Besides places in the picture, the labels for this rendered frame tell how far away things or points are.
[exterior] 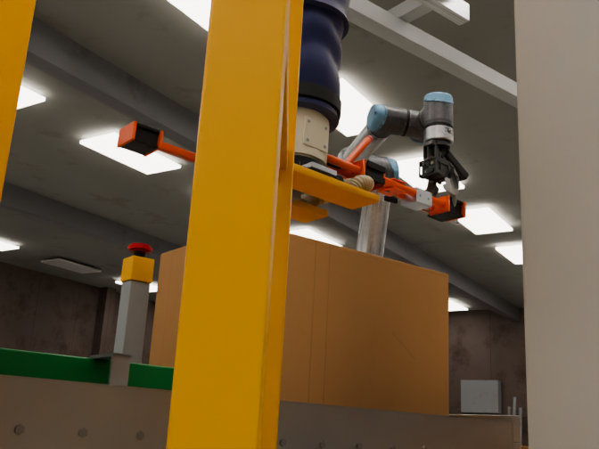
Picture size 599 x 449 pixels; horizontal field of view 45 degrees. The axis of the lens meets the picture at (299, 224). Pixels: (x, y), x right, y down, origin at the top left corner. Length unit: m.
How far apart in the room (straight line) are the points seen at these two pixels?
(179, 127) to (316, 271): 6.65
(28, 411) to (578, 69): 0.82
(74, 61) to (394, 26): 3.40
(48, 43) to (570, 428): 6.63
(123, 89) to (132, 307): 5.66
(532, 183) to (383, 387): 0.93
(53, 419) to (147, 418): 0.14
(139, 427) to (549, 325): 0.64
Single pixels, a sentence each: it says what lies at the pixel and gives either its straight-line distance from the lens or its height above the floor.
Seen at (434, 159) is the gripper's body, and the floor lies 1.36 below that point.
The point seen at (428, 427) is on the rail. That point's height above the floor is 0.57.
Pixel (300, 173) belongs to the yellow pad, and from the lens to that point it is 1.67.
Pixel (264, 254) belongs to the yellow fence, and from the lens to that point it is 0.43.
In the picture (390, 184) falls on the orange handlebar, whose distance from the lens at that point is 2.05.
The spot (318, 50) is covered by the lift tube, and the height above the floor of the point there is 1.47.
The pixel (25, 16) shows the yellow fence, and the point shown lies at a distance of 1.11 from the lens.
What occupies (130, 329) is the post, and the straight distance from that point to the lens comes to 2.07.
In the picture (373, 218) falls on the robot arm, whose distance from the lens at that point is 2.90.
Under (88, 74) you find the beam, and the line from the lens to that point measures 7.35.
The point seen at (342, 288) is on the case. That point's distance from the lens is 1.61.
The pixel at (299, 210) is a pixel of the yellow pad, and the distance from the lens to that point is 1.92.
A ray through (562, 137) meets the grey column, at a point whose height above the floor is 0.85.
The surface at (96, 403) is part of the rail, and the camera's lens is 1.13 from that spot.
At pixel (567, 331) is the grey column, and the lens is 0.77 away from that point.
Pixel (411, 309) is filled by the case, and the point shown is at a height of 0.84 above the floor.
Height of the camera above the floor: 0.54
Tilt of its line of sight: 16 degrees up
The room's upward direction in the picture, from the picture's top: 3 degrees clockwise
